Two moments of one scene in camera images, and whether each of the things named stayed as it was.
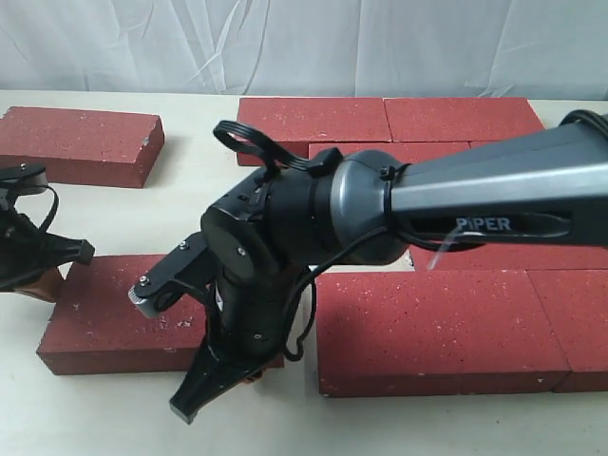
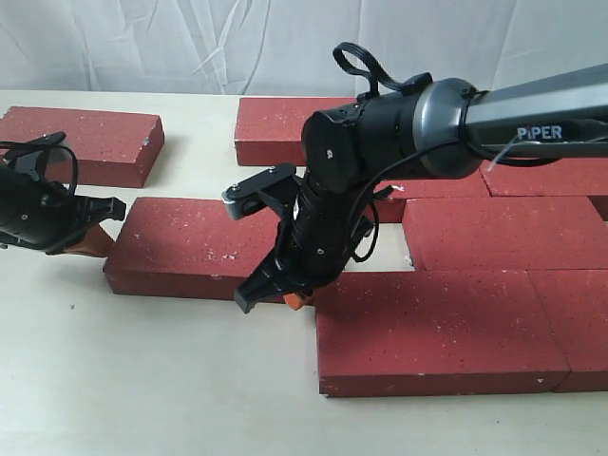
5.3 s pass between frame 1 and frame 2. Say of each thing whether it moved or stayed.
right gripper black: moved
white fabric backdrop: stayed
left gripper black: moved
